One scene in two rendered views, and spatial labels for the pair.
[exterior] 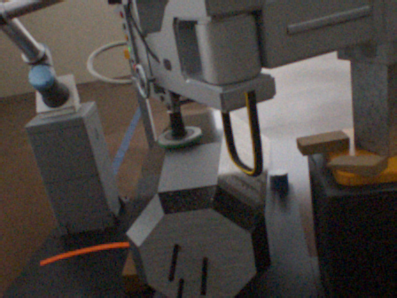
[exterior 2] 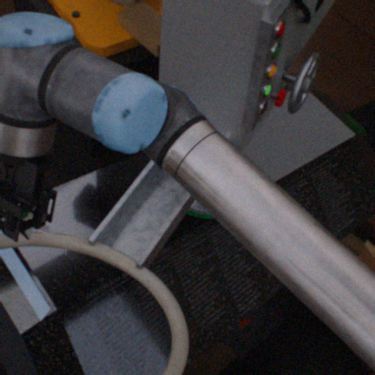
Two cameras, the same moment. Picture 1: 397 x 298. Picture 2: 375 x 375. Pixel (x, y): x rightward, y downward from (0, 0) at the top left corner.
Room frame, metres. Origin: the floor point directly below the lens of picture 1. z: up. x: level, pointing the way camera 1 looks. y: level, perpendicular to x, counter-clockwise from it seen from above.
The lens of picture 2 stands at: (2.94, 0.89, 2.34)
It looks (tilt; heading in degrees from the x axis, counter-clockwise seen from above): 50 degrees down; 224
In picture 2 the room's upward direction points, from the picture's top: 6 degrees clockwise
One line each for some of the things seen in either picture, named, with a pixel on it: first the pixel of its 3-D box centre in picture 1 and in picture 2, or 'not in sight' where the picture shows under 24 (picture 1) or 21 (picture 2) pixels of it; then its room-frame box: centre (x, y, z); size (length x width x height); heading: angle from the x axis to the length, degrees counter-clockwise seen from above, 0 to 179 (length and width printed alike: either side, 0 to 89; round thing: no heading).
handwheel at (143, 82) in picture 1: (150, 79); (289, 77); (1.87, 0.15, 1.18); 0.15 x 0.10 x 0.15; 21
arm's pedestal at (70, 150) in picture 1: (77, 168); not in sight; (3.00, 0.89, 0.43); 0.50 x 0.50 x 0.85; 87
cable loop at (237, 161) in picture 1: (240, 131); not in sight; (1.41, -0.15, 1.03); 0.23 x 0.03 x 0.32; 21
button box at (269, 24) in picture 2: (130, 36); (264, 68); (2.05, 0.21, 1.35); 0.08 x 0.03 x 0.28; 21
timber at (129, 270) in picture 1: (138, 266); not in sight; (2.15, 0.46, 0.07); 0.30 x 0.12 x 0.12; 174
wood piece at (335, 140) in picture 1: (323, 143); (150, 28); (1.72, -0.53, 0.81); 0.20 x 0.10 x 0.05; 89
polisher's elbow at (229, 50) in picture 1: (229, 46); not in sight; (1.41, -0.15, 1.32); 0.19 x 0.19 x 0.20
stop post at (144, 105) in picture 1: (144, 105); not in sight; (3.98, 0.42, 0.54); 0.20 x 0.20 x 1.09; 81
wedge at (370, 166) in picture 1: (355, 160); not in sight; (1.49, -0.57, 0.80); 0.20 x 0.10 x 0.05; 36
